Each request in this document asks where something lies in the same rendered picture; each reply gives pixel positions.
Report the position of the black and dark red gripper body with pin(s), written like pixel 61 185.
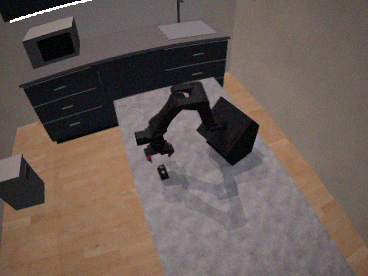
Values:
pixel 159 148

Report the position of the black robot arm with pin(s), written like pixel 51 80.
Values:
pixel 197 100

